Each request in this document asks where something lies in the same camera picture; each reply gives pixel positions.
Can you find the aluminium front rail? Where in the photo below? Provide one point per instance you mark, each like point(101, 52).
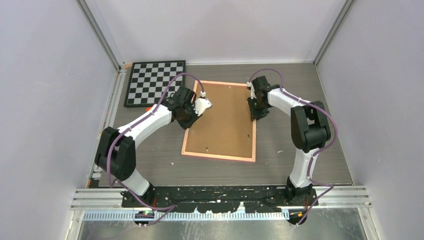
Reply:
point(101, 199)

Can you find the black white checkerboard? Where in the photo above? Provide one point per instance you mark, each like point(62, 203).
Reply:
point(148, 80)

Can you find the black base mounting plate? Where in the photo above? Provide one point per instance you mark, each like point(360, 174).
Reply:
point(221, 199)

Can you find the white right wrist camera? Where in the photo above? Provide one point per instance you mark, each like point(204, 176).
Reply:
point(252, 90)

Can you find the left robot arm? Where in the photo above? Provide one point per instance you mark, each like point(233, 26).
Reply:
point(116, 152)

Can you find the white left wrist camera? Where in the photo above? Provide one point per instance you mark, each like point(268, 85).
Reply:
point(201, 104)

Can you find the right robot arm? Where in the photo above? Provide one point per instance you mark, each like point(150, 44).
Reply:
point(309, 129)

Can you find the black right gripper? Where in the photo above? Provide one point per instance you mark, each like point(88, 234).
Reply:
point(255, 114)

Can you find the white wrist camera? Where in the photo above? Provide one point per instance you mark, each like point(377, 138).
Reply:
point(201, 104)
point(252, 90)

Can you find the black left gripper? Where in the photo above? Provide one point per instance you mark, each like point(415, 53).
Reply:
point(187, 124)

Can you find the pink photo frame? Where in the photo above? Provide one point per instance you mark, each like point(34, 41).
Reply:
point(218, 156)

